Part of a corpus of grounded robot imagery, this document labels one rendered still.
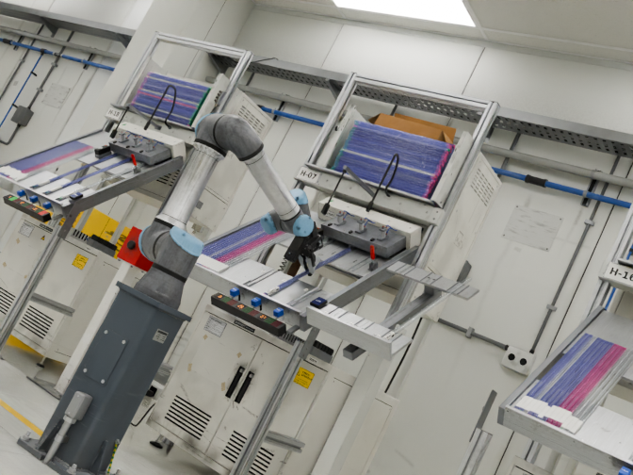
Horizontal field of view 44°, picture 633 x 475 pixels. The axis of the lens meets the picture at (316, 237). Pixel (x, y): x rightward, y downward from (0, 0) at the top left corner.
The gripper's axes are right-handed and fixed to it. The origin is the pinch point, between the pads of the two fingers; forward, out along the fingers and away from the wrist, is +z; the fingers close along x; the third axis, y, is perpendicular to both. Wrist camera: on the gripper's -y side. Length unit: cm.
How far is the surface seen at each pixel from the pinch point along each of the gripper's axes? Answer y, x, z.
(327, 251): 18.2, 6.3, 5.5
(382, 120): 109, 43, 2
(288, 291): -15.2, -3.9, -3.2
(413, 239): 42.8, -19.2, 7.6
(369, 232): 34.4, -3.6, 3.5
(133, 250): -22, 84, 6
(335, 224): 30.7, 11.1, 2.2
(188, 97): 68, 138, -12
